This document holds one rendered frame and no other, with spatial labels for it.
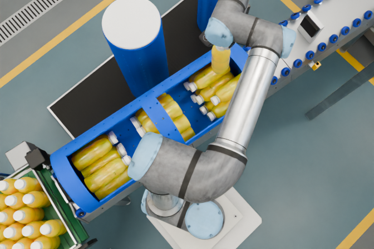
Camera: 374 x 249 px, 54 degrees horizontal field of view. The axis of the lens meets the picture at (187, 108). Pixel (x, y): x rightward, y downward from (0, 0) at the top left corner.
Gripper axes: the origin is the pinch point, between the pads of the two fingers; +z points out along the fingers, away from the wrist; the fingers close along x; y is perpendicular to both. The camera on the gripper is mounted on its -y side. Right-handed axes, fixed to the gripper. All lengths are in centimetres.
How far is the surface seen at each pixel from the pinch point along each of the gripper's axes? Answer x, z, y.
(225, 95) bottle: -9.9, 30.9, -1.9
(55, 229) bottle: -15, 39, -89
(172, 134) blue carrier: -12.3, 24.0, -29.7
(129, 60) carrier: 37, 54, -24
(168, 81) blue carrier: 7.1, 25.2, -18.6
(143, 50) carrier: 33, 45, -17
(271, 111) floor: -17, 145, 48
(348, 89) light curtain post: -36, 76, 67
